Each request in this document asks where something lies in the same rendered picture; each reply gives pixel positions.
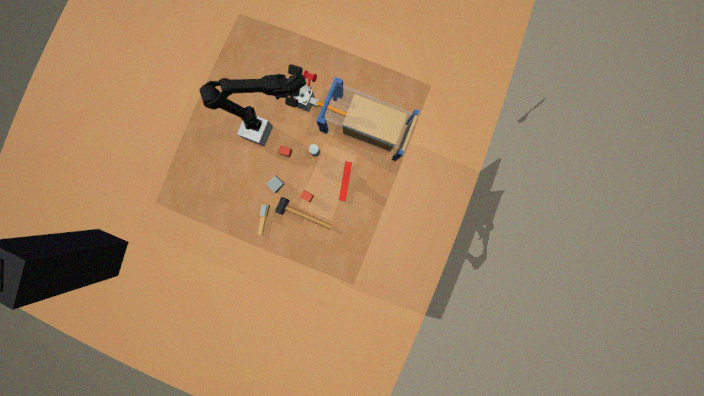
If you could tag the red cube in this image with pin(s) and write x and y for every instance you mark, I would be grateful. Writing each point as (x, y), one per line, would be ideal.
(285, 151)
(306, 196)

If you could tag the red flat bar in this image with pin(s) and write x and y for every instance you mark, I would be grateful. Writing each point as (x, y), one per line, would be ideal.
(345, 181)

